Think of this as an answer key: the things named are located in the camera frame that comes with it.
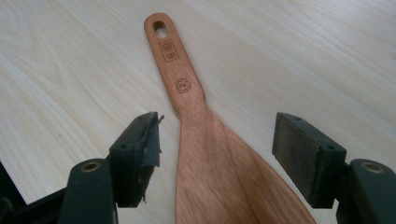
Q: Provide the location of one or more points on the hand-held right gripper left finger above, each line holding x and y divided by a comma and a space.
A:
130, 161

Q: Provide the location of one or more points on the wooden spatula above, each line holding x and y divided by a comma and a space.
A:
218, 161

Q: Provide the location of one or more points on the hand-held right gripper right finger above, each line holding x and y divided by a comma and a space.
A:
314, 161

